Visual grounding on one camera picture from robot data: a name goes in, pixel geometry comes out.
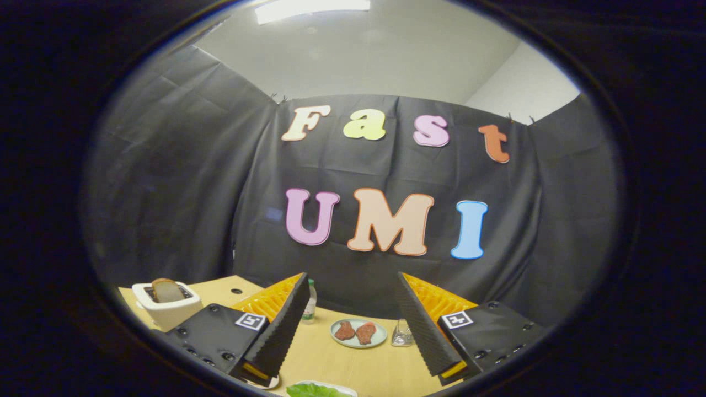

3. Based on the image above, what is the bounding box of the clear glass container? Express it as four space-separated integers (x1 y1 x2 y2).
391 319 415 347

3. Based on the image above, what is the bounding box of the light green plate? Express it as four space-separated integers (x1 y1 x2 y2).
330 319 388 350

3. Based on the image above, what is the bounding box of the green lettuce leaf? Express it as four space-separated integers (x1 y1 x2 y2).
286 384 349 397

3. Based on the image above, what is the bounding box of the white toaster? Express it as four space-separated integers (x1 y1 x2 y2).
132 281 204 332

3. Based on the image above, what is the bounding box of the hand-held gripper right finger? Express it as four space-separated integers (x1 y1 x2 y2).
397 271 547 387

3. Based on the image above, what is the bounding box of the small clear bottle green label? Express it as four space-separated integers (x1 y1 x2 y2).
301 279 318 325

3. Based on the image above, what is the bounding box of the bread slice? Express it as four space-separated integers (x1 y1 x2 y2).
151 278 186 303

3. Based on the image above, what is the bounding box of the white plate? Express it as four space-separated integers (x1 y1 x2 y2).
287 380 358 397

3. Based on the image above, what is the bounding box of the ceiling light panel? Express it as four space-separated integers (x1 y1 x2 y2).
255 0 371 25

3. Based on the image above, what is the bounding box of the black backdrop cloth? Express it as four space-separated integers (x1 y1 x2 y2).
83 45 623 327

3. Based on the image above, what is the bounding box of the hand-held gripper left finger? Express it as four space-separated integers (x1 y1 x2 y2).
164 272 311 388

